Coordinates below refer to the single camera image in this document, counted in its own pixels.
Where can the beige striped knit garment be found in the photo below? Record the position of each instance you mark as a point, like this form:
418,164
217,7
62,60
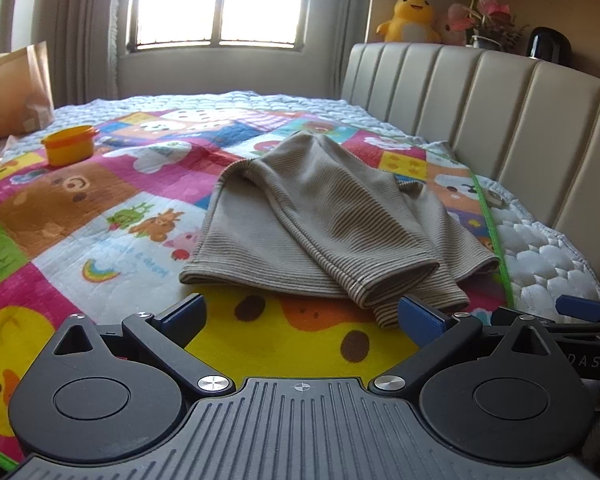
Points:
320,220

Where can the beige padded headboard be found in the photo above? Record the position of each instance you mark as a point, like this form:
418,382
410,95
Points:
530,125

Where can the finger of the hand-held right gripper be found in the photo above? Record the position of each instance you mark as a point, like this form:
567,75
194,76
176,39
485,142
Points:
545,321
580,306

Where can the barred window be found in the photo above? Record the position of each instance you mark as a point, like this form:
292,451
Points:
215,0

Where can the beige curtain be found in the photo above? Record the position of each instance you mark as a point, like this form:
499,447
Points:
75,25

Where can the black rounded appliance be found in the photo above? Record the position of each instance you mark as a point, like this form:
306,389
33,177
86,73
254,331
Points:
547,45

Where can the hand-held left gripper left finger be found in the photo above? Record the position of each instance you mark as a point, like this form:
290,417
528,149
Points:
186,316

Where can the yellow duck plush toy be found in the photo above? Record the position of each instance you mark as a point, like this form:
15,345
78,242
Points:
410,20

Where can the orange lidded container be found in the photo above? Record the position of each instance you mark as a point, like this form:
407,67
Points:
70,147

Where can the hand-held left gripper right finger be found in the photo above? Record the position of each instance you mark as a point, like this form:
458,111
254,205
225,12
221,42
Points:
421,318

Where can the colourful cartoon printed blanket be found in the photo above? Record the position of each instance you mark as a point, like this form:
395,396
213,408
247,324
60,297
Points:
130,180

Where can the brown paper bag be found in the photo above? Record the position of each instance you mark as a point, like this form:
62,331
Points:
15,95

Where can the pink flower bouquet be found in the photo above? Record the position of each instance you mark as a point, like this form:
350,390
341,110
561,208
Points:
487,15

